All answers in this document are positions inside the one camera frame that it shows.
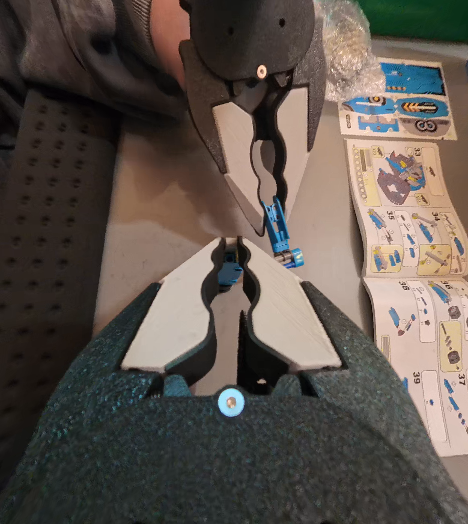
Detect clear plastic bag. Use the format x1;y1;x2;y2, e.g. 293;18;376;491
314;0;386;103

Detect large green bin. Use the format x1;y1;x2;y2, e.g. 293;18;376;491
357;0;468;43

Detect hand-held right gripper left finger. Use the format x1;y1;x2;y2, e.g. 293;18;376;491
121;237;226;375

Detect small blue beam assembly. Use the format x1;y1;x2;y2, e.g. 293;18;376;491
260;196;305;269

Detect blue sticker sheet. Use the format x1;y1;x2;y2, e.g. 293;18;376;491
338;61;457;141

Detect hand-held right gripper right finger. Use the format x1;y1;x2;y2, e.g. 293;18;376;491
236;235;342;374

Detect open instruction booklet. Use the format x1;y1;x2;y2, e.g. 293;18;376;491
344;138;468;457

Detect blue motor block yellow pins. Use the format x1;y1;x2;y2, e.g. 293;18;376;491
219;246;243;293

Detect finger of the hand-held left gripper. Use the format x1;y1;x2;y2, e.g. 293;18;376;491
258;85;310;218
213;100;278;238

